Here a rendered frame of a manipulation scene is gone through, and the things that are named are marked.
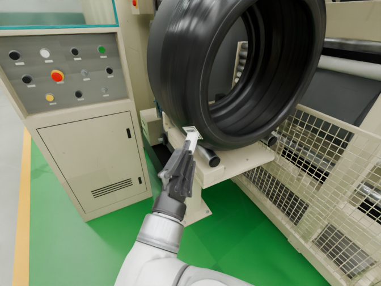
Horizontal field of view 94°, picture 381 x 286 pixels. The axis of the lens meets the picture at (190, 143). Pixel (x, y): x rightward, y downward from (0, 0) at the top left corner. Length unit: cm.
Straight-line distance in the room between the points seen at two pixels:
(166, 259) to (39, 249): 145
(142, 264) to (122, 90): 97
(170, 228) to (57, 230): 147
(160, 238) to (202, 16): 45
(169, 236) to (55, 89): 97
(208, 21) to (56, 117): 94
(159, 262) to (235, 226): 121
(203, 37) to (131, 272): 47
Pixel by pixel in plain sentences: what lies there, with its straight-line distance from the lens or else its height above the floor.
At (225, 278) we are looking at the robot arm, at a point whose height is 100.
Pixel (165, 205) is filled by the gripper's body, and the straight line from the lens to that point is 40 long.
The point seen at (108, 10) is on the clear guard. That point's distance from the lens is 110.
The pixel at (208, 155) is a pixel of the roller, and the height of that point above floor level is 92.
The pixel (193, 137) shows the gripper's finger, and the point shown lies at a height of 104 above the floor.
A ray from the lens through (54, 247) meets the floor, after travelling 173.
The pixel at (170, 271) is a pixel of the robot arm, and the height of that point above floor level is 97.
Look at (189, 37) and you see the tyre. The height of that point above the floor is 128.
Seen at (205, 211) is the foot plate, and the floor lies 1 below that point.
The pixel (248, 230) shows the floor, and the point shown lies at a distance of 156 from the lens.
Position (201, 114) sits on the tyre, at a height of 110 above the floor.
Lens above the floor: 132
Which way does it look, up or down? 36 degrees down
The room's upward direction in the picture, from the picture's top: straight up
